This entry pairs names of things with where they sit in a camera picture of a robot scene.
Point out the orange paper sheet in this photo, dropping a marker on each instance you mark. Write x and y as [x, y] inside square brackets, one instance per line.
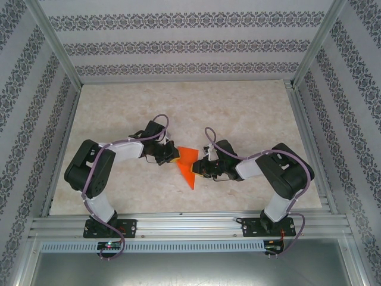
[188, 161]

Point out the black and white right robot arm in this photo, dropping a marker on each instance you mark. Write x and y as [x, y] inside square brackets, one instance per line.
[250, 168]

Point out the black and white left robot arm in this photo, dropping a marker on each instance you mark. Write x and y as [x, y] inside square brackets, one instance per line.
[128, 153]

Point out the grey sheet metal panel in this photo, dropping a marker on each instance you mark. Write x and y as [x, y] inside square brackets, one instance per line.
[190, 271]

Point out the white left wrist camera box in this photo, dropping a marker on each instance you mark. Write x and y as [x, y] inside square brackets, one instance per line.
[167, 138]

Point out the aluminium mounting rail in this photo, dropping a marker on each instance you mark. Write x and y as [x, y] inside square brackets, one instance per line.
[190, 225]

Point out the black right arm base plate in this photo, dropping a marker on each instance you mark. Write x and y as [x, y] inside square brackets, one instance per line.
[248, 228]

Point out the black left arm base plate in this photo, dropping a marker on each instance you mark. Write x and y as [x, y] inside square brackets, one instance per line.
[131, 228]

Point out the aluminium table edge rail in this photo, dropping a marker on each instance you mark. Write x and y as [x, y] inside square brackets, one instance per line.
[311, 149]
[61, 149]

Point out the aluminium frame post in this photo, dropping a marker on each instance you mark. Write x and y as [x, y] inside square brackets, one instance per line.
[56, 44]
[318, 44]

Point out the aluminium frame bar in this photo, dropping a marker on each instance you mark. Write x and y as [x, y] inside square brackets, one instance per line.
[25, 268]
[355, 268]

